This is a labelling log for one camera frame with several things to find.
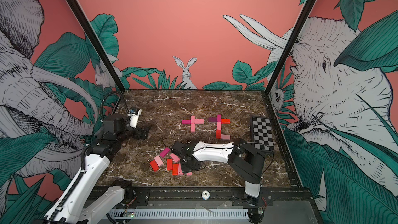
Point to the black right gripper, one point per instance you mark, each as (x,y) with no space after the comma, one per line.
(184,169)

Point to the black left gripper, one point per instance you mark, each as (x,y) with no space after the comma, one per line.
(139,135)

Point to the pink block top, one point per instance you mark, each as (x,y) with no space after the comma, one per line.
(199,121)

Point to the red row block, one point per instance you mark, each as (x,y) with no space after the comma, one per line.
(175,170)
(218,134)

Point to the purple block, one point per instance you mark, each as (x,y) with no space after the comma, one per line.
(212,119)

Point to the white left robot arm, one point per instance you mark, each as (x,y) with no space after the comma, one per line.
(69,209)

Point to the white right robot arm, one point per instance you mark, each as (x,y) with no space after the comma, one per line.
(242,157)

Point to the checkerboard calibration plate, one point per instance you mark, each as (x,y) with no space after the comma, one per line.
(261,134)

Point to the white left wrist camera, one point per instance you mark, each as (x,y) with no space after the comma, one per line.
(134,115)

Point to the white slotted cable duct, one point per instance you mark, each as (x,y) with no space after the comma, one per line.
(170,213)

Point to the black front frame rail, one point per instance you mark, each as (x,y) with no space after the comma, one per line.
(235,195)

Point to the black left corner frame post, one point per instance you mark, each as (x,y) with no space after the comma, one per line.
(94,40)

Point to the black corner frame post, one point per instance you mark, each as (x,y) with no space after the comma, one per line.
(94,40)
(304,14)

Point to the black right corner frame post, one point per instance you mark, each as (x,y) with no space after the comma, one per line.
(304,14)

